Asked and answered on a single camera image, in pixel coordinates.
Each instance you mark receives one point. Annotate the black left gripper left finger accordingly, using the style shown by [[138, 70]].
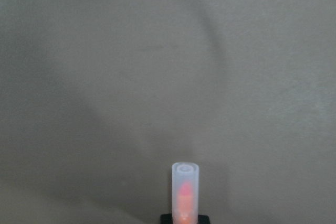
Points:
[[166, 219]]

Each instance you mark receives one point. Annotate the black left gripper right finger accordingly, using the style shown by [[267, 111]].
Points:
[[203, 219]]

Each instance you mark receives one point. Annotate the orange highlighter pen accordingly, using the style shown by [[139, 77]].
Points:
[[185, 189]]

